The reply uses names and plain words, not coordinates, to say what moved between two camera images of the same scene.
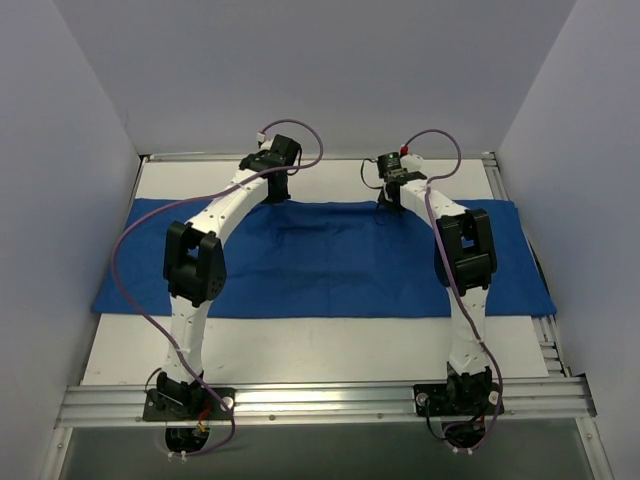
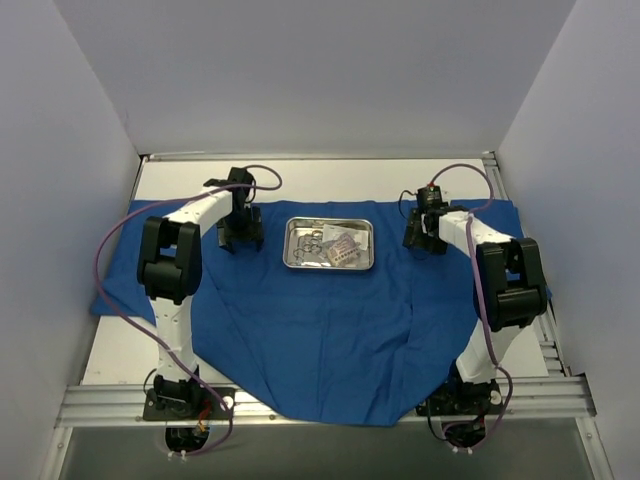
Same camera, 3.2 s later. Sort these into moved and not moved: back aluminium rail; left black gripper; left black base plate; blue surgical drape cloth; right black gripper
Moved: right black gripper; blue surgical drape cloth; left black gripper
Not moved: left black base plate; back aluminium rail
